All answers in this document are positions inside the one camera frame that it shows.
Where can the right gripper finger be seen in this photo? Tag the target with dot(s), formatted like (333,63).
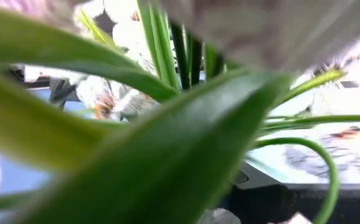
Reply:
(267,202)

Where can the white artificial flower bunch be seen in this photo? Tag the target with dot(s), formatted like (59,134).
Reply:
(167,155)

